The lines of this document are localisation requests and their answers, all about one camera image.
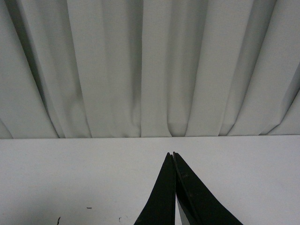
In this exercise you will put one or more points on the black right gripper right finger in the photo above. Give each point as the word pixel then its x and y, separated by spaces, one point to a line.
pixel 197 205

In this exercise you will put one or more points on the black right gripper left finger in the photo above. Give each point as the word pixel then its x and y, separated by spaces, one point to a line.
pixel 160 207

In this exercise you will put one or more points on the grey pleated curtain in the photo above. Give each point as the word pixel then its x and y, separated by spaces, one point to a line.
pixel 149 68

